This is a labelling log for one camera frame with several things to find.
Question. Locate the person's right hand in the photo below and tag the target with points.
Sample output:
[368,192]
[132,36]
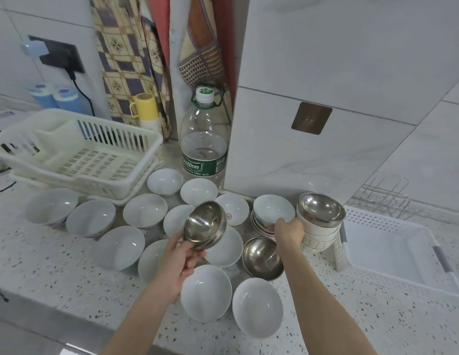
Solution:
[288,236]

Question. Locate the person's left hand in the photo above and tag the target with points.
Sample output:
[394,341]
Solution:
[174,268]

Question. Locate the person's left thumb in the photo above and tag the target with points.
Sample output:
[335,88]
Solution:
[195,259]

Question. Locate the person's right thumb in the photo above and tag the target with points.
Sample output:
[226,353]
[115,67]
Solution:
[279,222]

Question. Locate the stainless steel bowl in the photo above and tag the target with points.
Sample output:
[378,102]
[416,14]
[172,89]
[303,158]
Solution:
[321,208]
[262,259]
[207,223]

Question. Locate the stack of cream patterned bowls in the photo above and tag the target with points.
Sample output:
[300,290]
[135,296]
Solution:
[322,236]

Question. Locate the person's left forearm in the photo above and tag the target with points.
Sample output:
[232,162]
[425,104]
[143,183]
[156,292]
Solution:
[144,317]

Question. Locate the person's right forearm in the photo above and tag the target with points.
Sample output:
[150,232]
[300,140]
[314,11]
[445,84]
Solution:
[322,303]

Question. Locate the nested white red-print bowls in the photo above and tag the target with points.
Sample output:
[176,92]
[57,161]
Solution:
[270,212]

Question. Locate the group of plain white bowls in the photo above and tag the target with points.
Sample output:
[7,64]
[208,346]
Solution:
[120,247]

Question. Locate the cream plastic drip tray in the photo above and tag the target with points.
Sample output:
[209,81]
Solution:
[139,184]

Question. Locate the large clear water bottle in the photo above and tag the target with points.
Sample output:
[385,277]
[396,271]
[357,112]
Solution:
[203,144]

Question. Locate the white perforated plastic basket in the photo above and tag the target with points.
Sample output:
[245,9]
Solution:
[392,251]

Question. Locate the cream plastic dish drainer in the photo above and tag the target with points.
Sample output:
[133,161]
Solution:
[85,155]

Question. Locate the yellow and white thermos cup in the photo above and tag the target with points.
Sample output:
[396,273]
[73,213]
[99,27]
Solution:
[146,114]

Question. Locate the brown patterned cloth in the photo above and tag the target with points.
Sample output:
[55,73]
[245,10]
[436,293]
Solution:
[200,44]

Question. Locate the cream purple patterned cloth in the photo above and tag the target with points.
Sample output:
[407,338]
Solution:
[122,51]

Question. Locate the adhesive wall hook plate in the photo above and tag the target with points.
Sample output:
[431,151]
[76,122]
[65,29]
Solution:
[311,118]

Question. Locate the black wall socket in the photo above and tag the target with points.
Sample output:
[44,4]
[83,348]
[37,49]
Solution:
[61,55]

